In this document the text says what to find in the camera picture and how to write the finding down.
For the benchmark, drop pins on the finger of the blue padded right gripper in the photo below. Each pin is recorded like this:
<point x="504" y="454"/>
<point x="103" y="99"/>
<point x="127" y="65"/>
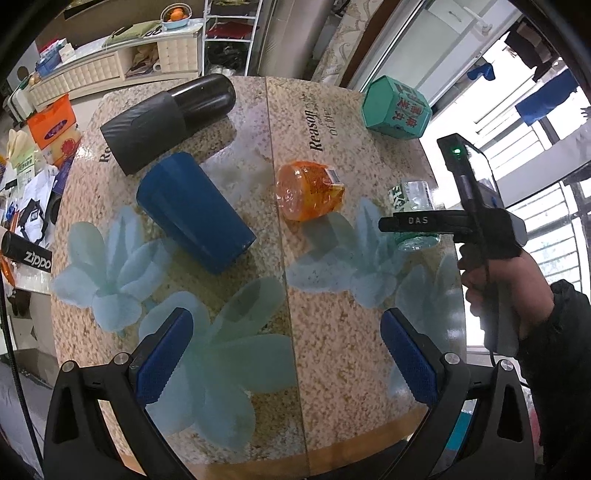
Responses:
<point x="477" y="424"/>

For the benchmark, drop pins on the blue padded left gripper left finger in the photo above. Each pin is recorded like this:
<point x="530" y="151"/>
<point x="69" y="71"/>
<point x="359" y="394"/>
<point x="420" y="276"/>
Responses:
<point x="77" y="442"/>

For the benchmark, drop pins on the black das left gripper right finger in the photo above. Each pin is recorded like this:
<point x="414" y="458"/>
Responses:
<point x="434" y="221"/>

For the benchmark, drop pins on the clear cut plastic bottle cup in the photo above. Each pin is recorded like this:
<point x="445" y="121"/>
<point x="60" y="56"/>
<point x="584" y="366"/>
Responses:
<point x="413" y="195"/>

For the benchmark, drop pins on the dark sleeve forearm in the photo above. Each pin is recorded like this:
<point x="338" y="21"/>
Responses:
<point x="555" y="360"/>

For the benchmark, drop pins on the dark blue tumbler cup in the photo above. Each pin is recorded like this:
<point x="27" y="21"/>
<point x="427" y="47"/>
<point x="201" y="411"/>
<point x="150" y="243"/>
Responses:
<point x="181" y="199"/>

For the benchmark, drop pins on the right hand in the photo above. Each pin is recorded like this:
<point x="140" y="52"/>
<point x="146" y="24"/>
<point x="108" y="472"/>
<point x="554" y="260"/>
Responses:
<point x="531" y="295"/>

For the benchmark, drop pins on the green hexagonal box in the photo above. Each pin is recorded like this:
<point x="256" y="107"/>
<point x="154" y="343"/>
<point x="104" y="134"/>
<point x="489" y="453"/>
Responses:
<point x="392" y="108"/>

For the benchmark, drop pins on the orange plastic jar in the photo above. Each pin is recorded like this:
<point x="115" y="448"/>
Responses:
<point x="307" y="190"/>

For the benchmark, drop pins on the blue hanging garment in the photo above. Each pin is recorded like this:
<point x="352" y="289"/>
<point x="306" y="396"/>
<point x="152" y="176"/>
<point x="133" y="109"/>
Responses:
<point x="552" y="94"/>

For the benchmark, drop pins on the black zippo box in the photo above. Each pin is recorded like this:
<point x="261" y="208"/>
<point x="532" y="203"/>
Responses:
<point x="25" y="252"/>

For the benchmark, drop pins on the white metal shelf rack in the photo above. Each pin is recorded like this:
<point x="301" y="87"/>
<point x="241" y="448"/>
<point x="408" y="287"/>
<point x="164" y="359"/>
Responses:
<point x="229" y="35"/>

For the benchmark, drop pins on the white tv cabinet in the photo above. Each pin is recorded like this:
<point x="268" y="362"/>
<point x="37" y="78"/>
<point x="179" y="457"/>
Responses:
<point x="96" y="68"/>

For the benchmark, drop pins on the black thermos flask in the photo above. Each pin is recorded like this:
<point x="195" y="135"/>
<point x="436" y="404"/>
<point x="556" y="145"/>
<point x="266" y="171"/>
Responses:
<point x="148" y="129"/>

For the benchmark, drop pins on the fruit bowl with oranges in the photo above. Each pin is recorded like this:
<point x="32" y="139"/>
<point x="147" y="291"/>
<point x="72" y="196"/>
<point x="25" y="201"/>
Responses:
<point x="175" y="16"/>

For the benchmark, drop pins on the orange paper bag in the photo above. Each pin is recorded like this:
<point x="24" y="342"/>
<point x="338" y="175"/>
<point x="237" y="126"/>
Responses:
<point x="45" y="126"/>

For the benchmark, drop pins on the white suitcase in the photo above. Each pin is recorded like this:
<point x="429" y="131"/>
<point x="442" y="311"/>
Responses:
<point x="19" y="105"/>

